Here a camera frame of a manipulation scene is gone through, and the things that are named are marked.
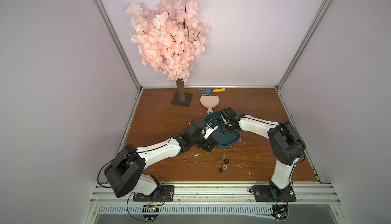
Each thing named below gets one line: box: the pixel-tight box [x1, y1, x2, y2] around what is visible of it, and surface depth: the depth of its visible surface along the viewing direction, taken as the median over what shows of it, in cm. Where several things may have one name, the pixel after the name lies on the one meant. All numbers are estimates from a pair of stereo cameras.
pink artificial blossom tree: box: [126, 0, 211, 107], surface depth 73 cm
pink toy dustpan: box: [199, 94, 220, 115], surface depth 115 cm
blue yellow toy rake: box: [198, 88, 226, 96], surface depth 120 cm
